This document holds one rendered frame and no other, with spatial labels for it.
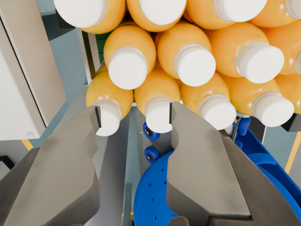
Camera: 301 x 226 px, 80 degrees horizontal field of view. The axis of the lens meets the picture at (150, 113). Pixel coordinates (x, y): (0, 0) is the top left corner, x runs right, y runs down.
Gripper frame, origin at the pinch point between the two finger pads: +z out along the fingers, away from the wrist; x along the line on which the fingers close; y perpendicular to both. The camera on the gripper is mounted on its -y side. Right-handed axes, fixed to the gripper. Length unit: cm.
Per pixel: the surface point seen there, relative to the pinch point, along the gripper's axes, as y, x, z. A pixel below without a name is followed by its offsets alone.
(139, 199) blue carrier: 23.7, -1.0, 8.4
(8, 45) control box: -2.9, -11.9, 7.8
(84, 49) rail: -0.1, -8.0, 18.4
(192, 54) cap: -1.7, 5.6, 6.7
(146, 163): 32.2, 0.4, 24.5
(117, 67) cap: -0.7, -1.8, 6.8
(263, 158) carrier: 69, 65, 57
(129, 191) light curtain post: 163, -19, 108
